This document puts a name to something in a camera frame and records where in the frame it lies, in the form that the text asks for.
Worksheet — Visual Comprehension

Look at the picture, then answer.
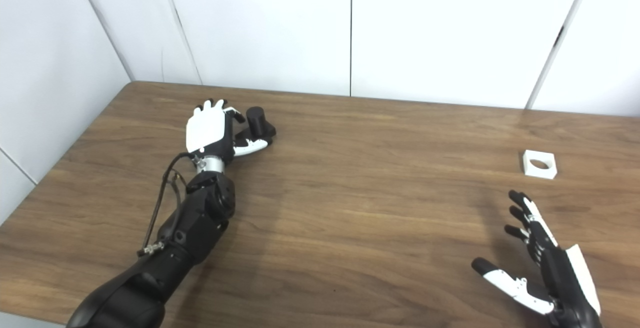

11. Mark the white square piece with hole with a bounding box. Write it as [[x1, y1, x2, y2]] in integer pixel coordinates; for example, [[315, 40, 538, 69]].
[[522, 150, 558, 180]]

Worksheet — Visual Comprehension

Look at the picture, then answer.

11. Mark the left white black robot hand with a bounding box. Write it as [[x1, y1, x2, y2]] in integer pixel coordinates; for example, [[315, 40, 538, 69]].
[[185, 99, 273, 165]]

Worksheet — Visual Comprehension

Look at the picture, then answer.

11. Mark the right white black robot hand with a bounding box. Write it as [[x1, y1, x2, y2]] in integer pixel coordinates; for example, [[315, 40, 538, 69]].
[[471, 190, 602, 328]]

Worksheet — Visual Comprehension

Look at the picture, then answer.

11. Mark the black peg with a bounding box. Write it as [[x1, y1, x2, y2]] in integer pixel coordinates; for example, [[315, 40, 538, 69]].
[[235, 107, 277, 144]]

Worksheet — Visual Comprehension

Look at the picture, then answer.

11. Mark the thin left wrist wire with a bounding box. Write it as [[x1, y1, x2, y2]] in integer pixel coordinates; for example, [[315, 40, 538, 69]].
[[167, 170, 189, 195]]

